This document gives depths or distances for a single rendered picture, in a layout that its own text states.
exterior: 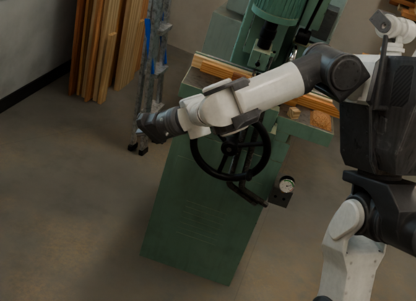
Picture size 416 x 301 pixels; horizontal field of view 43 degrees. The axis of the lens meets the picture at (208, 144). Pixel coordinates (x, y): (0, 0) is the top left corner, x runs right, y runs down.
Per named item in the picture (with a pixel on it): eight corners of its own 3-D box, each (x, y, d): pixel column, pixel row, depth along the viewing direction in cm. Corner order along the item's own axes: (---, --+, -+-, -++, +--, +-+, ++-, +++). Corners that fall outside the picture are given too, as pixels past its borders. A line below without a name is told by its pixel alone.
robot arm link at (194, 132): (171, 144, 158) (199, 137, 150) (161, 110, 157) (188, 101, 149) (195, 135, 166) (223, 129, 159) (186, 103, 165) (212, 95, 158)
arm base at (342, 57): (355, 112, 129) (381, 72, 126) (317, 90, 123) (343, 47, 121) (325, 95, 142) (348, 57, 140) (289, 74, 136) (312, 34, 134)
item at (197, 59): (190, 65, 211) (194, 54, 208) (192, 64, 213) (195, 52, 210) (332, 114, 210) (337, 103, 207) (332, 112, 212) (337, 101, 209)
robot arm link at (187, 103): (185, 130, 158) (194, 129, 145) (176, 101, 157) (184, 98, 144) (205, 124, 159) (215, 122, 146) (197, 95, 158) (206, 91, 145)
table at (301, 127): (170, 106, 191) (174, 91, 188) (188, 75, 217) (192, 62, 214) (329, 160, 190) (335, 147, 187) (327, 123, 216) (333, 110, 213)
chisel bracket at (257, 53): (245, 69, 201) (252, 49, 197) (249, 57, 213) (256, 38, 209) (264, 75, 201) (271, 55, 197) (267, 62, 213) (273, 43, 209)
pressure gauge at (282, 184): (274, 193, 204) (281, 177, 200) (275, 187, 208) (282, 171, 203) (290, 199, 204) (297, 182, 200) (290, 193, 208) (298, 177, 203)
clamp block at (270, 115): (232, 119, 189) (240, 98, 184) (237, 104, 200) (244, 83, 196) (271, 133, 189) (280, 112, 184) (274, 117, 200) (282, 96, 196)
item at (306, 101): (199, 70, 209) (202, 62, 207) (200, 69, 211) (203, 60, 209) (348, 121, 208) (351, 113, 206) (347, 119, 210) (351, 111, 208)
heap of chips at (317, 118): (309, 124, 196) (312, 117, 195) (310, 110, 207) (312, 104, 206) (331, 132, 196) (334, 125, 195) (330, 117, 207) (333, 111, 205)
